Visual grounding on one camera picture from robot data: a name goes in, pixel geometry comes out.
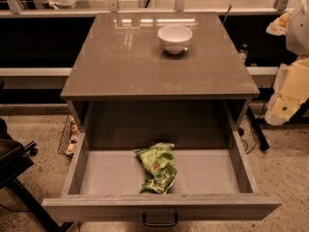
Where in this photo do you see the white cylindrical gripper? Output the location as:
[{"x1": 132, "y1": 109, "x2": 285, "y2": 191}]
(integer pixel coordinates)
[{"x1": 265, "y1": 12, "x2": 309, "y2": 126}]

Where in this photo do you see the green jalapeno chip bag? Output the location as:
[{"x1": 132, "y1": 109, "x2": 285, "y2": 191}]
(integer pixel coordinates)
[{"x1": 134, "y1": 142, "x2": 178, "y2": 194}]

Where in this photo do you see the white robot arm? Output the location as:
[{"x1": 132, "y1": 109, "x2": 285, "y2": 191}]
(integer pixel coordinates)
[{"x1": 265, "y1": 0, "x2": 309, "y2": 126}]

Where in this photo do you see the grey counter cabinet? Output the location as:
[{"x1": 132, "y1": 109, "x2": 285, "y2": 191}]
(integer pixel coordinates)
[{"x1": 60, "y1": 11, "x2": 261, "y2": 153}]

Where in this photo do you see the open grey top drawer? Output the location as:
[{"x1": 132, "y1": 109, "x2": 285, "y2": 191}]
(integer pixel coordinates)
[{"x1": 42, "y1": 101, "x2": 282, "y2": 224}]

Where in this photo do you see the white ceramic bowl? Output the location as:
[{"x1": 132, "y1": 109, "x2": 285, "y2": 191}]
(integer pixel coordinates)
[{"x1": 157, "y1": 25, "x2": 193, "y2": 54}]

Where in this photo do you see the black stand leg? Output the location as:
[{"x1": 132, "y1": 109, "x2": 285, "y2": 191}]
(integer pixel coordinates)
[{"x1": 246, "y1": 107, "x2": 269, "y2": 152}]

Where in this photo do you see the long shelf rack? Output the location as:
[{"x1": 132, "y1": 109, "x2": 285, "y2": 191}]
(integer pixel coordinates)
[{"x1": 0, "y1": 0, "x2": 309, "y2": 90}]

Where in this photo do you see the black office chair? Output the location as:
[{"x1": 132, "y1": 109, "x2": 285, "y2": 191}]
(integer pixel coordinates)
[{"x1": 0, "y1": 79, "x2": 75, "y2": 232}]

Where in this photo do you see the wire basket with snacks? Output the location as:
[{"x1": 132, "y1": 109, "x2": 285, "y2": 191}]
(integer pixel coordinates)
[{"x1": 58, "y1": 115, "x2": 79, "y2": 159}]

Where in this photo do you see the black drawer handle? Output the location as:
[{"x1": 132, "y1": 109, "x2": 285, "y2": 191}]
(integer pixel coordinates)
[{"x1": 142, "y1": 213, "x2": 179, "y2": 227}]

